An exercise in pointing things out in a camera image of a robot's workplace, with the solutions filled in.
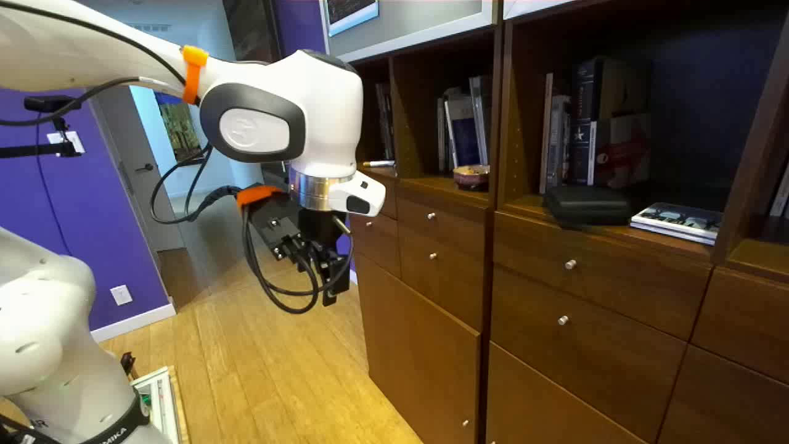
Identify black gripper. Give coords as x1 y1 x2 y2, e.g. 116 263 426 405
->
278 206 353 307

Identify brown wooden cabinet door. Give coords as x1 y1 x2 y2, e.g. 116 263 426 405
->
485 343 646 444
353 253 483 444

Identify grey book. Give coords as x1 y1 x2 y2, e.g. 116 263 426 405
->
372 78 396 162
548 91 574 195

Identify brown wooden shelving cabinet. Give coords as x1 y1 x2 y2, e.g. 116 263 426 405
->
330 0 789 444

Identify small brown bowl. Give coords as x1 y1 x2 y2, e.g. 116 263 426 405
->
450 162 494 195

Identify white baseboard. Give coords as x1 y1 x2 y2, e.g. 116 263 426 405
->
89 300 179 346

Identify books left shelf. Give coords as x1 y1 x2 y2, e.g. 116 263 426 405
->
441 91 489 172

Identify books shelf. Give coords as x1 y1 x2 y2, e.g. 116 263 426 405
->
602 110 654 195
441 91 489 172

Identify grey hallway door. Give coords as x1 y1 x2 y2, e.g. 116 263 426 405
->
86 83 190 257

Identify tall white book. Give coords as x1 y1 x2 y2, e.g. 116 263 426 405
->
466 74 494 168

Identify dark brown door panel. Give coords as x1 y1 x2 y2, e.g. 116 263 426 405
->
220 0 285 66

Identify wide frosted glass door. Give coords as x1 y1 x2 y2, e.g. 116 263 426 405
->
323 0 501 66

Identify thin white book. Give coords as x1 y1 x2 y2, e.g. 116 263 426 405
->
538 69 554 196

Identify black zip case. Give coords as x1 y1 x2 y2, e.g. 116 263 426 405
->
542 183 635 227

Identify tall black book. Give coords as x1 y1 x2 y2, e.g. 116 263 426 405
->
570 53 605 188

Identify books middle shelf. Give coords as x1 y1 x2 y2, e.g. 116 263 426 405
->
602 110 654 195

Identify tan book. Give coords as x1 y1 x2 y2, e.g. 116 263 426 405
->
593 58 654 117

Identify white book lying flat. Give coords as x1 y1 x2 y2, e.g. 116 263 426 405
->
628 200 725 249

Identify white books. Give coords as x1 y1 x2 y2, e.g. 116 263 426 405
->
767 159 789 222

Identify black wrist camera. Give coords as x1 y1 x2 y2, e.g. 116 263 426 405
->
243 191 304 249

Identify orange cable strap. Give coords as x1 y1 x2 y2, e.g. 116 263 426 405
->
233 183 285 210
177 45 210 106

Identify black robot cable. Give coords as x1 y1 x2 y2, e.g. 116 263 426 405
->
0 74 325 315

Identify framed wall picture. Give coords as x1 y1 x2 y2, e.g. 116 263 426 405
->
158 98 204 164

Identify white wall outlet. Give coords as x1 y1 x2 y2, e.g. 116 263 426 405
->
109 280 135 311

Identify white rectangular floor frame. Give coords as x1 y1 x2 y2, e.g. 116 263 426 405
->
127 364 192 444

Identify black tripod mount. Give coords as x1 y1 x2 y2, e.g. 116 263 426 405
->
0 93 89 162

